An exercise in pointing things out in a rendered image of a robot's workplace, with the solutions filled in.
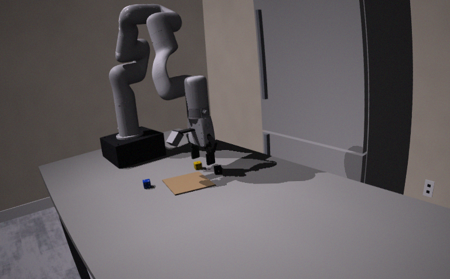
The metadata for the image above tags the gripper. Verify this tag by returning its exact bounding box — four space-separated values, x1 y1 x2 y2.
186 114 217 165

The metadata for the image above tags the yellow die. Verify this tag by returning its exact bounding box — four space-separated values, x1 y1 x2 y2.
194 161 202 170

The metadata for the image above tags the tan flat square mat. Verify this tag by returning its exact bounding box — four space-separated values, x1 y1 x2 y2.
162 172 216 195

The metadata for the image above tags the blue die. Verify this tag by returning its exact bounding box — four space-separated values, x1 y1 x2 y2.
142 179 151 189

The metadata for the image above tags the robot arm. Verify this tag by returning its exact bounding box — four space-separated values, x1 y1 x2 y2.
109 4 210 140

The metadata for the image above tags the black die with white pips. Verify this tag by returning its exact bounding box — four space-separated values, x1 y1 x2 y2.
214 165 222 175

